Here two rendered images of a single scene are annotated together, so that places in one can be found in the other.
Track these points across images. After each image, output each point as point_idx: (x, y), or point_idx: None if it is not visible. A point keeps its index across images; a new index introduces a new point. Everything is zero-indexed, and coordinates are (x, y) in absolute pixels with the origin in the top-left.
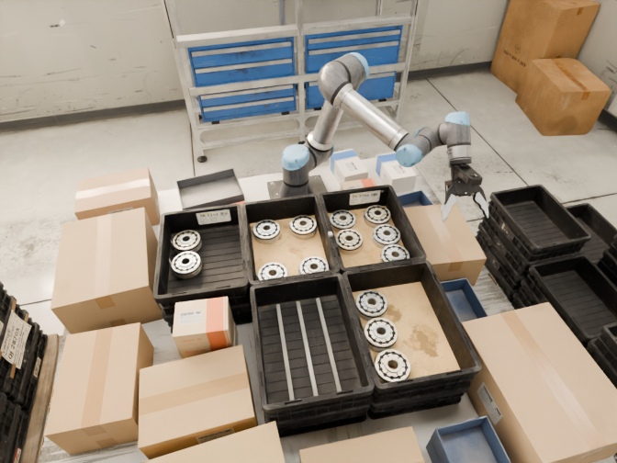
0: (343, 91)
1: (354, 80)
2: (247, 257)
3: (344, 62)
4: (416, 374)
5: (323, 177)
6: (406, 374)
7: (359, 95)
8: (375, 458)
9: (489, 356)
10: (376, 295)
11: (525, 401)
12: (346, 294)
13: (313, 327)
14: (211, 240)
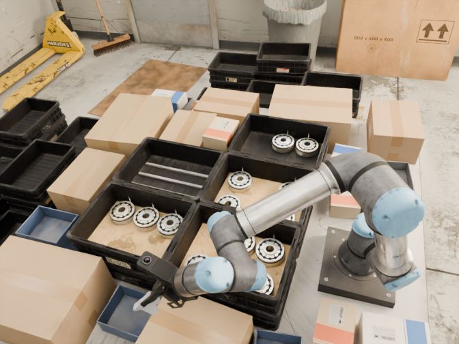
0: (321, 166)
1: (356, 196)
2: (251, 156)
3: (373, 172)
4: (109, 226)
5: (397, 315)
6: (110, 213)
7: (310, 181)
8: (92, 179)
9: (68, 255)
10: (173, 230)
11: (33, 252)
12: (177, 195)
13: (185, 191)
14: (304, 162)
